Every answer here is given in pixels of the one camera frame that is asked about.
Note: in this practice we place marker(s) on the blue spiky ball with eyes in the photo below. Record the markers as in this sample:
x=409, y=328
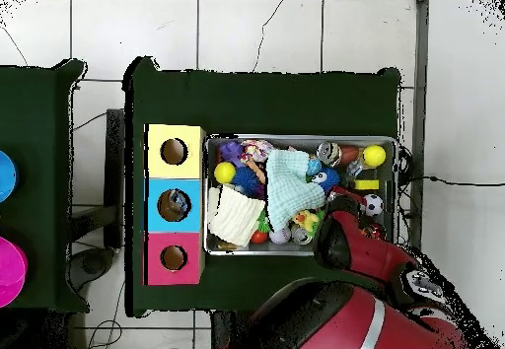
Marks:
x=327, y=178

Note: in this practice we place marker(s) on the mint waffle cloth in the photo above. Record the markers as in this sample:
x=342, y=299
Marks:
x=290, y=187

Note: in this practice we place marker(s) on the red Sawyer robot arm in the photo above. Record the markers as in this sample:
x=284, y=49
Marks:
x=375, y=254

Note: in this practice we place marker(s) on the grey metal post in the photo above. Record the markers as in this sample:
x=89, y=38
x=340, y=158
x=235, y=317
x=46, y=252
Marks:
x=420, y=69

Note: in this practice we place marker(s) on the magenta round bowl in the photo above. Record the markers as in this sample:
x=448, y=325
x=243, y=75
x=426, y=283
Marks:
x=10, y=272

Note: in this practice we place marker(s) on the yellow plastic ball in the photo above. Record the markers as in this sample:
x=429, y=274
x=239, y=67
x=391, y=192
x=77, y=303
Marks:
x=373, y=155
x=224, y=172

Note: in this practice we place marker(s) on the cream waffle cloth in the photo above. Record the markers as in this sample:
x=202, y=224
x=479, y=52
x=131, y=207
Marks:
x=236, y=219

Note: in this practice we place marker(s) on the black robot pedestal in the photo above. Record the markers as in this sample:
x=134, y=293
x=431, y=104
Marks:
x=229, y=333

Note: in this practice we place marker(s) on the plush soccer ball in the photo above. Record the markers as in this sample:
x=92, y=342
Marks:
x=373, y=205

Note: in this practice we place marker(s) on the blue round bowl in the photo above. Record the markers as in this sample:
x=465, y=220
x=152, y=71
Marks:
x=7, y=177

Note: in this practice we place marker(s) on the grey rounded floor base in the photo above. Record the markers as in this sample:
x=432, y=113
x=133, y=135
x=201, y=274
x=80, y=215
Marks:
x=92, y=264

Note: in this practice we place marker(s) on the silver mesh bin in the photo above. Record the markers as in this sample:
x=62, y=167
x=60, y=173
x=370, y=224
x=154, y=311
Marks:
x=276, y=249

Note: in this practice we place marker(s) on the wooden box with three holes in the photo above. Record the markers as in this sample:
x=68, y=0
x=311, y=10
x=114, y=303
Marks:
x=154, y=246

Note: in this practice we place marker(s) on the dark green table cloth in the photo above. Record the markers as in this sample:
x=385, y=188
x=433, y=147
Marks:
x=256, y=104
x=39, y=108

